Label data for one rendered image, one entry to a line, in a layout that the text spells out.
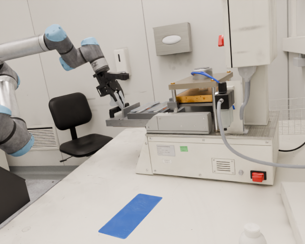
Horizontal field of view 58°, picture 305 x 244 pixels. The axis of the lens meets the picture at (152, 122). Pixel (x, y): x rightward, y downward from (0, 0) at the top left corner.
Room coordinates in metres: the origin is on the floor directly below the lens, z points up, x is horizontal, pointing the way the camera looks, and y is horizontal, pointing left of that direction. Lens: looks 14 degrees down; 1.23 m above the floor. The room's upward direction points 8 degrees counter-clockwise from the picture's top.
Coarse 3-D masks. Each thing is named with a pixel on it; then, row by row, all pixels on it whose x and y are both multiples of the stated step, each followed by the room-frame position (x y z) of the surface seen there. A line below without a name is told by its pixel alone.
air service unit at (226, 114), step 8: (224, 88) 0.79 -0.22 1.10; (232, 88) 0.85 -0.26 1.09; (216, 96) 0.79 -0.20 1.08; (224, 96) 0.78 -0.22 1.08; (232, 96) 0.82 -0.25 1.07; (216, 104) 0.79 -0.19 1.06; (224, 104) 0.78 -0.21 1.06; (232, 104) 0.82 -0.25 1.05; (224, 112) 0.78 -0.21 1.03; (232, 112) 0.83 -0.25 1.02; (224, 120) 0.78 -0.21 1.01; (232, 120) 0.82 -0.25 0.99; (224, 128) 0.80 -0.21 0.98
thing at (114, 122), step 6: (138, 102) 1.31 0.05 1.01; (126, 108) 1.21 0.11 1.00; (132, 108) 1.25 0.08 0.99; (180, 108) 1.22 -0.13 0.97; (120, 114) 1.27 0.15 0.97; (126, 114) 1.20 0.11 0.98; (108, 120) 1.18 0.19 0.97; (114, 120) 1.17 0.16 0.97; (120, 120) 1.15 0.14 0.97; (126, 120) 1.14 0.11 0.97; (132, 120) 1.12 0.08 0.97; (138, 120) 1.11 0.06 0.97; (144, 120) 1.09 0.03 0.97; (114, 126) 1.19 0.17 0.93; (120, 126) 1.18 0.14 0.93; (126, 126) 1.16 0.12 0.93; (132, 126) 1.13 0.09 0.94; (138, 126) 1.11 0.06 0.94; (144, 126) 1.10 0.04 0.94
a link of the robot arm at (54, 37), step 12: (36, 36) 1.23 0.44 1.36; (48, 36) 1.19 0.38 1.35; (60, 36) 1.20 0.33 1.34; (0, 48) 1.25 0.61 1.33; (12, 48) 1.24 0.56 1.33; (24, 48) 1.23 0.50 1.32; (36, 48) 1.23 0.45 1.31; (48, 48) 1.23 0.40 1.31; (60, 48) 1.23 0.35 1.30; (72, 48) 1.26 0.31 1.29; (0, 60) 1.27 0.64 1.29
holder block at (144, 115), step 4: (168, 108) 1.13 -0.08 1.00; (144, 112) 1.12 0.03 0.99; (160, 112) 1.07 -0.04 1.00; (164, 112) 1.09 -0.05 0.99; (128, 116) 1.14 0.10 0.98; (132, 116) 1.13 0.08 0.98; (136, 116) 1.12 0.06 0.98; (140, 116) 1.11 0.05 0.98; (144, 116) 1.10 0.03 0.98; (148, 116) 1.10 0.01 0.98; (152, 116) 1.09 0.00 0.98
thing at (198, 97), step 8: (200, 88) 1.07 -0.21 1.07; (208, 88) 1.13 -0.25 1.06; (216, 88) 1.10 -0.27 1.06; (176, 96) 1.03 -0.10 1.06; (184, 96) 1.01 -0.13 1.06; (192, 96) 1.00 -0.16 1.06; (200, 96) 0.98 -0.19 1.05; (208, 96) 0.97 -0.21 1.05; (184, 104) 1.01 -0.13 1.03; (192, 104) 1.00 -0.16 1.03; (200, 104) 0.98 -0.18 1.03; (208, 104) 0.97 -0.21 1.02
